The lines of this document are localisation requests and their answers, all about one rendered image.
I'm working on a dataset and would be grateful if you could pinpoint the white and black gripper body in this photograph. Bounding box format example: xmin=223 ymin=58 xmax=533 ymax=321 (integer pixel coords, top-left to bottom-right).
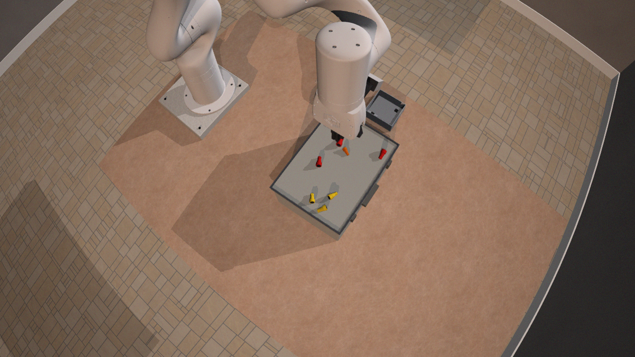
xmin=313 ymin=90 xmax=366 ymax=140

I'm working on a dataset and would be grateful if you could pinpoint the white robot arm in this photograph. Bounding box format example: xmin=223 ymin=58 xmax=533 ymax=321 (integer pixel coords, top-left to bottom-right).
xmin=145 ymin=0 xmax=391 ymax=115

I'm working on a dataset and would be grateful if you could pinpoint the grey rectangular case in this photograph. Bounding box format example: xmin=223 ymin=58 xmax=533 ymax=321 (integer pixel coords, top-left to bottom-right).
xmin=269 ymin=122 xmax=399 ymax=241

